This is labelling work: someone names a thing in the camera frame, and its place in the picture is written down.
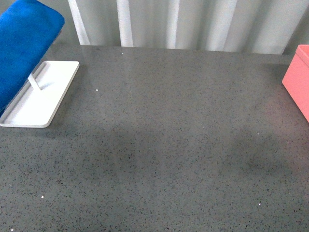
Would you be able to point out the blue microfiber cloth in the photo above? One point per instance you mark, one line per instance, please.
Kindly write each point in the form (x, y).
(27, 30)

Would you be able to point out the white towel rack stand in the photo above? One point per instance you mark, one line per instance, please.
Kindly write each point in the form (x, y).
(37, 102)

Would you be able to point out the white pleated curtain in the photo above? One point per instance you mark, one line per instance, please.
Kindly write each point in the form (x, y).
(251, 26)

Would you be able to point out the pink plastic bin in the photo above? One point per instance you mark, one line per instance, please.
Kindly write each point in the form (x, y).
(296, 79)

